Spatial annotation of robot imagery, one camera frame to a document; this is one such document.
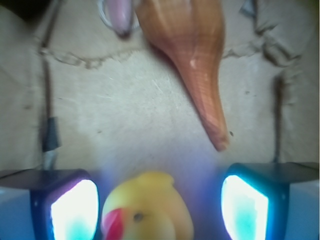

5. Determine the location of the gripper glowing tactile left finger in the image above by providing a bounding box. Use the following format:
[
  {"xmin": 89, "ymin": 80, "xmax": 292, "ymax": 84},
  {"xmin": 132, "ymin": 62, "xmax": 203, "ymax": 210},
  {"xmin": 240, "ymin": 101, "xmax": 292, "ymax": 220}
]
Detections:
[{"xmin": 0, "ymin": 169, "xmax": 99, "ymax": 240}]

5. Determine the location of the crumpled brown paper bag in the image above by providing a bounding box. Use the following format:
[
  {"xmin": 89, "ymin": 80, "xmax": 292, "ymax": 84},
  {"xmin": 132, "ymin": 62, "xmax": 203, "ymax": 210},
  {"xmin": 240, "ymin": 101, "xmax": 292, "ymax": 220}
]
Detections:
[{"xmin": 0, "ymin": 0, "xmax": 320, "ymax": 176}]

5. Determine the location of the pink plush bunny toy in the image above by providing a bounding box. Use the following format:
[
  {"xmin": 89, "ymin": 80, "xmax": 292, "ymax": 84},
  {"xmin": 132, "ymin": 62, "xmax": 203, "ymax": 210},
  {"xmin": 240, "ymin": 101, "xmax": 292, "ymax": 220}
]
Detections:
[{"xmin": 97, "ymin": 0, "xmax": 140, "ymax": 37}]

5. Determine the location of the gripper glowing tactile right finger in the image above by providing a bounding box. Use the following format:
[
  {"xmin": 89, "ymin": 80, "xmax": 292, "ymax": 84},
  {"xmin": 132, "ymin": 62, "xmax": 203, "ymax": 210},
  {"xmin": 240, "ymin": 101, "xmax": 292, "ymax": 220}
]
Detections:
[{"xmin": 220, "ymin": 162, "xmax": 320, "ymax": 240}]

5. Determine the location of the small yellow rubber duck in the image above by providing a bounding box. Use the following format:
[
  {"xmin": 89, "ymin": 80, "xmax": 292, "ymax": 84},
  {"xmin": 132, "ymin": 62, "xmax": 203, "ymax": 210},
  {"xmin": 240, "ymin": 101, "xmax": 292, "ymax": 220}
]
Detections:
[{"xmin": 100, "ymin": 171, "xmax": 194, "ymax": 240}]

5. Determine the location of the orange spiral conch shell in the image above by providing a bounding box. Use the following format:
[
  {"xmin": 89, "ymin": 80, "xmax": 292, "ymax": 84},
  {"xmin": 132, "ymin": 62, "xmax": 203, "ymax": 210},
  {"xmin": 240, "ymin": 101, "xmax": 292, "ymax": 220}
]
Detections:
[{"xmin": 135, "ymin": 0, "xmax": 229, "ymax": 152}]

